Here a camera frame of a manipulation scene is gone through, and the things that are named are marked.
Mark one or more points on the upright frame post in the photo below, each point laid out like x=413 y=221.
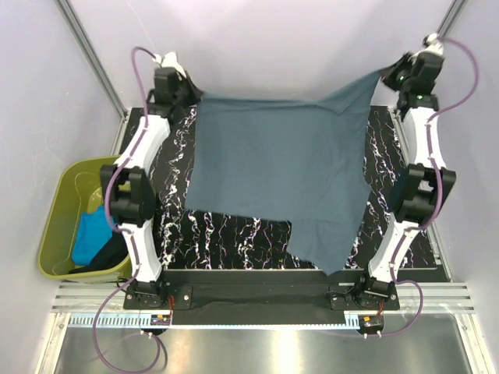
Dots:
x=76 y=27
x=451 y=17

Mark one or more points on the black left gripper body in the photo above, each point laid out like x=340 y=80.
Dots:
x=185 y=95

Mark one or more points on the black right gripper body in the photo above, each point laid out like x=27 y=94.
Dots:
x=398 y=78

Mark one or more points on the bright blue t shirt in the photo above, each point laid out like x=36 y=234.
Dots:
x=92 y=234

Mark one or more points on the slate blue t shirt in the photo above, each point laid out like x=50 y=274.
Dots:
x=295 y=161

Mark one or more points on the right connector box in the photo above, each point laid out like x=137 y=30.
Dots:
x=372 y=322

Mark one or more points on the black t shirt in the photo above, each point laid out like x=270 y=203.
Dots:
x=110 y=255

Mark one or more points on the right upright frame post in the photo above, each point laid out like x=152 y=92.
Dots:
x=451 y=17

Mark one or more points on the left connector box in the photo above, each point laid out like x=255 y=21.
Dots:
x=161 y=319

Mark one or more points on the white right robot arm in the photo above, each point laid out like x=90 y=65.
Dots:
x=422 y=188

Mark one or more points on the left upright frame post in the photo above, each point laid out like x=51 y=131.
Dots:
x=76 y=27

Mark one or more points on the connector box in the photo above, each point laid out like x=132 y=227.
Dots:
x=161 y=319
x=372 y=322

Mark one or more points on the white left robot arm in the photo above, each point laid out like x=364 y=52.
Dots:
x=129 y=197

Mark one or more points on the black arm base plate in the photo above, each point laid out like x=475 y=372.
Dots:
x=263 y=295

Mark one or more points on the white slotted cable duct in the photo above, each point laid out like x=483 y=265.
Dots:
x=136 y=320

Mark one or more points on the aluminium frame rail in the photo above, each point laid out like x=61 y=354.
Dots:
x=437 y=297

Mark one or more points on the olive green plastic bin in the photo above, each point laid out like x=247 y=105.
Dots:
x=78 y=191

